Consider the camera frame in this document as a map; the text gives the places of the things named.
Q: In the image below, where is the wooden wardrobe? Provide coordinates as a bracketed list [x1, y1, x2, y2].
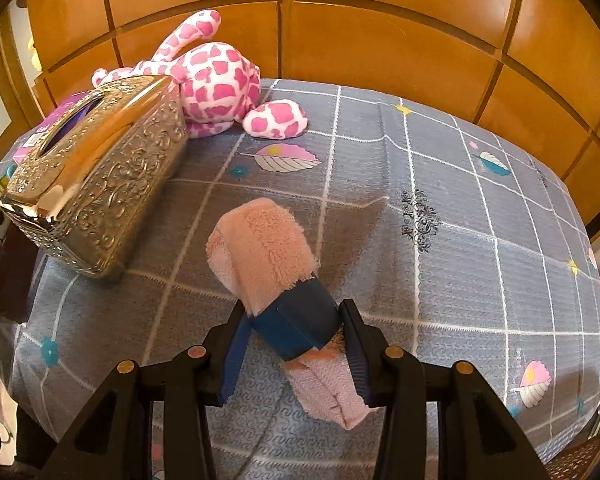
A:
[22, 0, 600, 227]

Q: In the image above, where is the pink sock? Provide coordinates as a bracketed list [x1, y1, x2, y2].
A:
[205, 198, 374, 431]

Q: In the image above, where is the purple cardboard box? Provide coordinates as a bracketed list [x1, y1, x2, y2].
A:
[12, 90, 89, 164]

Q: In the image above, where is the yellow toy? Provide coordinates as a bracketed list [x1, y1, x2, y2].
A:
[27, 34, 45, 71]

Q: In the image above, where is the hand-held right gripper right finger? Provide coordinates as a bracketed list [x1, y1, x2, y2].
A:
[338, 299, 552, 480]

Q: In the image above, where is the pink spotted plush giraffe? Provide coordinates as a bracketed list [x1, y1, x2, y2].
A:
[90, 8, 310, 140]

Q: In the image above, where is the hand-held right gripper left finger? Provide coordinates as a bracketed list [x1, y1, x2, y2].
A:
[40, 300, 254, 480]

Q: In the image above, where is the gold embossed tissue box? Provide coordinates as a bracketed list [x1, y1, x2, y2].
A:
[0, 73, 190, 280]

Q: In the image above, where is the rattan chair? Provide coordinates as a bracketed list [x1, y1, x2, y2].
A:
[544, 427, 600, 480]

